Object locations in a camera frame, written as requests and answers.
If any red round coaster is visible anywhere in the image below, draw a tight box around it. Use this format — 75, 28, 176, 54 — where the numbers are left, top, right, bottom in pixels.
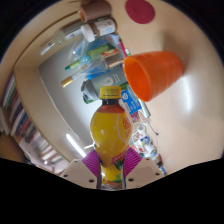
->
125, 0, 156, 25

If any orange plastic cup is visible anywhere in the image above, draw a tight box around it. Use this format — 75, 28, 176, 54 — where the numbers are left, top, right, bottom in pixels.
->
122, 50, 185, 103

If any yellow drink bottle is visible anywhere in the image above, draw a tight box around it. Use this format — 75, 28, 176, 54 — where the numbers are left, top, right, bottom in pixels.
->
89, 85, 134, 189

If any white light bar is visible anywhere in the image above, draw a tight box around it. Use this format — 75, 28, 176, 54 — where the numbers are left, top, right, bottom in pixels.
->
65, 133, 87, 158

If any wooden shelf unit with books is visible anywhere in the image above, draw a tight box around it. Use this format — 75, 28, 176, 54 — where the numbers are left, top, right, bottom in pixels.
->
0, 9, 88, 174

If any clear bottle with green cap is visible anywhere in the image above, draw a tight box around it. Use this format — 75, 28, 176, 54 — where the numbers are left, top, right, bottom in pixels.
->
64, 49, 111, 72

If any green glass bottle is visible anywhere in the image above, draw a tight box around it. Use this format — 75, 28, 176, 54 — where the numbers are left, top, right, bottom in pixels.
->
82, 93, 101, 105

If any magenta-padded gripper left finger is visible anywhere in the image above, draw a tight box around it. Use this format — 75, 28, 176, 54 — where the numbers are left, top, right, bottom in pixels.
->
59, 149, 103, 190

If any small brown jar white lid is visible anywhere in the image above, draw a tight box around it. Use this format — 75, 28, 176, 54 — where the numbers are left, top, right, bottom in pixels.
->
80, 18, 118, 43

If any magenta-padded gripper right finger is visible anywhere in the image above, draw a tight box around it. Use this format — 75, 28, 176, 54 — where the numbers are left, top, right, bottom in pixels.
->
121, 146, 165, 190

